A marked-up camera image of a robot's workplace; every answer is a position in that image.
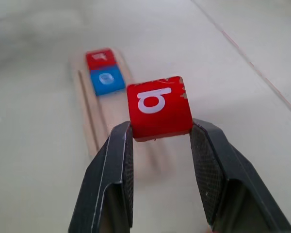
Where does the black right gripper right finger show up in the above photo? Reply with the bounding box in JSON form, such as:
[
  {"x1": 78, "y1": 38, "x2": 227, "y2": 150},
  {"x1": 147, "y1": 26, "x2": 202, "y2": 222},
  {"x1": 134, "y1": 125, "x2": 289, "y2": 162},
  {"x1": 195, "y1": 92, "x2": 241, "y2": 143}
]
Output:
[{"x1": 189, "y1": 118, "x2": 291, "y2": 233}]

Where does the long wooden tray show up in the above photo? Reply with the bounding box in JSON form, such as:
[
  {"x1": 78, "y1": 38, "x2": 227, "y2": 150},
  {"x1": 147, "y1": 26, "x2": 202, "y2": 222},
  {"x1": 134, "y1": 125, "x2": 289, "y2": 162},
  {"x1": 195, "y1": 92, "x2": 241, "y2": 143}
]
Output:
[{"x1": 69, "y1": 50, "x2": 172, "y2": 172}]

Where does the blue letter o block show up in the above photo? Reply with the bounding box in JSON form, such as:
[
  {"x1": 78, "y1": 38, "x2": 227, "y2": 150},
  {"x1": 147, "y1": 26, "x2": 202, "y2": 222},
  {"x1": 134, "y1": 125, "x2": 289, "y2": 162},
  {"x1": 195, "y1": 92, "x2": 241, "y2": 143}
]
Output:
[{"x1": 90, "y1": 67, "x2": 126, "y2": 97}]

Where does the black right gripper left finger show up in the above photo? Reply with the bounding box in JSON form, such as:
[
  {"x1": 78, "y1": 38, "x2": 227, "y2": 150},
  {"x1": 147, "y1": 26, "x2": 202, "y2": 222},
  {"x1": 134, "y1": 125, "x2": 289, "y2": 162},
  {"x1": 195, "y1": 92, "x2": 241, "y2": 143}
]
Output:
[{"x1": 68, "y1": 120, "x2": 134, "y2": 233}]

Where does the red letter b block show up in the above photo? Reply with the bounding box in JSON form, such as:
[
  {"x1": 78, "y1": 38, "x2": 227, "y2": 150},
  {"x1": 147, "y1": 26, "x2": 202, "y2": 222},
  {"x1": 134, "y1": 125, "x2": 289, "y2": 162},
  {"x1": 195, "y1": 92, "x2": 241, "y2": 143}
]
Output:
[{"x1": 127, "y1": 76, "x2": 194, "y2": 143}]

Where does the red letter r block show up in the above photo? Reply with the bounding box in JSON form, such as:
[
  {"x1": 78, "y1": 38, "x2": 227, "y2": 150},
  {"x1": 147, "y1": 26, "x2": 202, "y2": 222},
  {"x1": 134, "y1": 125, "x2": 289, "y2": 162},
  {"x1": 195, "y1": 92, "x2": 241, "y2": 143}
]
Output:
[{"x1": 85, "y1": 48, "x2": 117, "y2": 71}]

